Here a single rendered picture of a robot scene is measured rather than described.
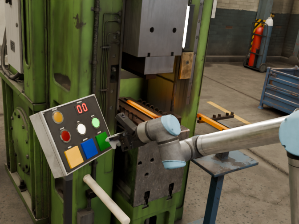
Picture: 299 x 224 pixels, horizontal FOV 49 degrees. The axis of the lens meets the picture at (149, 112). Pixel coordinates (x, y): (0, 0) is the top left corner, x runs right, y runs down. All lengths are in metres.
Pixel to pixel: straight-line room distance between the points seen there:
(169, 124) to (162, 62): 0.59
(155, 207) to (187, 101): 0.73
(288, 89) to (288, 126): 4.60
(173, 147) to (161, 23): 0.72
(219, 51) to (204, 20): 7.47
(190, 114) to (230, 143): 1.06
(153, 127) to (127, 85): 1.02
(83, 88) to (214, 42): 7.87
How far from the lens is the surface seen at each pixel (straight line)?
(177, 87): 2.13
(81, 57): 1.72
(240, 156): 2.33
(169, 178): 2.11
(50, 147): 1.39
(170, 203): 2.25
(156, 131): 1.33
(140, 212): 2.11
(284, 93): 5.58
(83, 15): 1.69
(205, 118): 2.11
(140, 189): 2.00
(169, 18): 1.80
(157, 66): 1.80
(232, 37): 9.80
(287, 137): 0.97
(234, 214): 2.98
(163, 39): 1.79
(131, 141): 1.45
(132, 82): 2.33
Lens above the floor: 1.69
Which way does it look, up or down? 20 degrees down
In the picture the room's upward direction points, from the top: 6 degrees clockwise
